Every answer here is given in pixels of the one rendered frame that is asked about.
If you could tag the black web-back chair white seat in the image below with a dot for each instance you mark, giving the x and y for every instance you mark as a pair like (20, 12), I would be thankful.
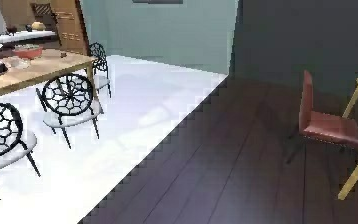
(7, 151)
(74, 116)
(99, 60)

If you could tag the small dark cup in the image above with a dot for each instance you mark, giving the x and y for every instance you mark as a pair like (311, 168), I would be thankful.
(63, 54)

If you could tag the brown wooden cupboard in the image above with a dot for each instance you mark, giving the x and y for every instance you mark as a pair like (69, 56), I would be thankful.
(70, 26)

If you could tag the light wooden dining table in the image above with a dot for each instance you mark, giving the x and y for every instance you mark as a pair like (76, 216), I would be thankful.
(43, 70)

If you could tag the red chair black legs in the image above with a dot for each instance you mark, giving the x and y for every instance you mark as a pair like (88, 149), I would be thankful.
(327, 126)

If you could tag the red bowl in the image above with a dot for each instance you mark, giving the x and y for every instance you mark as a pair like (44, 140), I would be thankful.
(28, 52)

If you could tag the yellow round pot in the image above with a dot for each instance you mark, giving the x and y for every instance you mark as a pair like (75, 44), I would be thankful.
(38, 26)

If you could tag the clear glass bowl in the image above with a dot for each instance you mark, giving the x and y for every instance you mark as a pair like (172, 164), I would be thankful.
(17, 62)

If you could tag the white worktop counter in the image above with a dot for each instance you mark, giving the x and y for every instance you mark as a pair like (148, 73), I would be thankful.
(23, 35)

